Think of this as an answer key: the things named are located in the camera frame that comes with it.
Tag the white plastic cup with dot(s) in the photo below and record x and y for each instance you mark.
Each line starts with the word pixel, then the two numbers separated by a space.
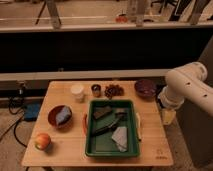
pixel 77 90

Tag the orange carrot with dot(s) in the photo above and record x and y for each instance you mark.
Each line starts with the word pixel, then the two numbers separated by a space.
pixel 84 123

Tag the grey folded cloth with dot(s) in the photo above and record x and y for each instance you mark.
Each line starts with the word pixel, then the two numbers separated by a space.
pixel 119 136

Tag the orange object in background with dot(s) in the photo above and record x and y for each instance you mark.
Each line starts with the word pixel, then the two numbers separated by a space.
pixel 121 18

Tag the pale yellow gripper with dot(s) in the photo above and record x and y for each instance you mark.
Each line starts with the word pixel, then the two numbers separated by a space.
pixel 168 116

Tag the blue sponge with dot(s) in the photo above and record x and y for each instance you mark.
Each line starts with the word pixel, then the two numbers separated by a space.
pixel 63 116

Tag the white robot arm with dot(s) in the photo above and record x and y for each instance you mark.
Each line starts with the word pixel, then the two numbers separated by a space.
pixel 185 82

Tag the dark sponge block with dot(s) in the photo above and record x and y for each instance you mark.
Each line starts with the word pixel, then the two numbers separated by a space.
pixel 102 112

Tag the small dark metal cup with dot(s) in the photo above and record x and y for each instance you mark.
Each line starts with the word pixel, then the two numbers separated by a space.
pixel 96 90

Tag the black knife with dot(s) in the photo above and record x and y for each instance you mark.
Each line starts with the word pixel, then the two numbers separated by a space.
pixel 106 128

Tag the purple bowl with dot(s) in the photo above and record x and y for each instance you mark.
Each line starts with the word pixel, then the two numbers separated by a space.
pixel 145 88

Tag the small dark object in tray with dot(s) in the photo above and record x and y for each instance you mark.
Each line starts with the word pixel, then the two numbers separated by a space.
pixel 122 115

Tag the blue power box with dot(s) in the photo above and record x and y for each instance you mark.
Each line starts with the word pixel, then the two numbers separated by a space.
pixel 31 111

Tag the dark red bowl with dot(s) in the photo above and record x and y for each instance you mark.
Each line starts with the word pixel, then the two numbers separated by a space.
pixel 52 116

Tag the red yellow apple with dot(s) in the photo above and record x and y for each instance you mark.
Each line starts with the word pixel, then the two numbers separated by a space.
pixel 42 141

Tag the white marker pen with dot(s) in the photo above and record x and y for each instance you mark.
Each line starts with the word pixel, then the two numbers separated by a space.
pixel 138 126

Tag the green plastic tray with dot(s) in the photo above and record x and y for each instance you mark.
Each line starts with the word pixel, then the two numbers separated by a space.
pixel 103 145

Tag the bunch of dark grapes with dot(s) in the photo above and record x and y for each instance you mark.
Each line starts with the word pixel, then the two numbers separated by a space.
pixel 113 90

